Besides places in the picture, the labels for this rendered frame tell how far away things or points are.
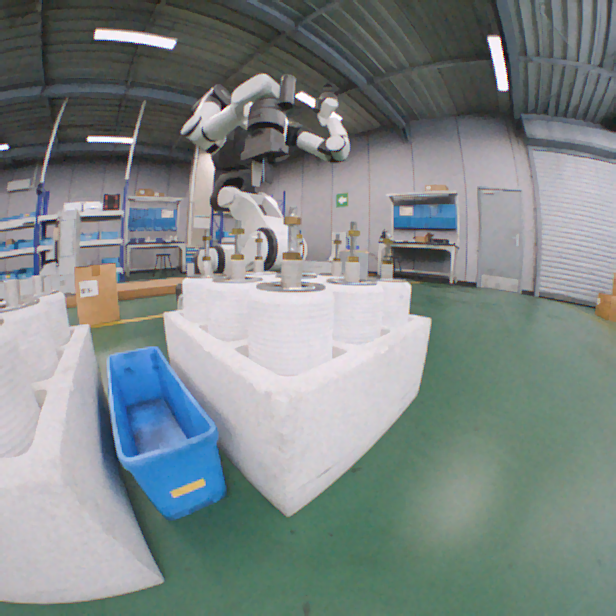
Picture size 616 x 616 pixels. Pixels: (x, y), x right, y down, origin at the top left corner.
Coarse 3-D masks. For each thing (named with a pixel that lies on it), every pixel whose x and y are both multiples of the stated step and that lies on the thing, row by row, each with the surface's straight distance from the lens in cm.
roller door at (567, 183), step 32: (544, 160) 594; (576, 160) 622; (608, 160) 661; (544, 192) 565; (576, 192) 590; (608, 192) 630; (544, 224) 547; (576, 224) 570; (608, 224) 607; (544, 256) 537; (576, 256) 561; (608, 256) 595; (544, 288) 536; (576, 288) 559; (608, 288) 593
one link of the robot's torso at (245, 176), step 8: (224, 176) 109; (232, 176) 102; (240, 176) 99; (248, 176) 101; (216, 184) 116; (224, 184) 109; (232, 184) 119; (240, 184) 120; (248, 184) 100; (216, 192) 114; (248, 192) 100; (256, 192) 103; (216, 200) 114; (216, 208) 118
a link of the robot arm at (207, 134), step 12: (228, 108) 70; (204, 120) 79; (216, 120) 71; (228, 120) 69; (192, 132) 78; (204, 132) 74; (216, 132) 72; (228, 132) 73; (204, 144) 77; (216, 144) 78
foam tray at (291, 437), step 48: (192, 336) 34; (384, 336) 34; (192, 384) 40; (240, 384) 23; (288, 384) 20; (336, 384) 23; (384, 384) 34; (240, 432) 28; (288, 432) 20; (336, 432) 27; (384, 432) 44; (288, 480) 25
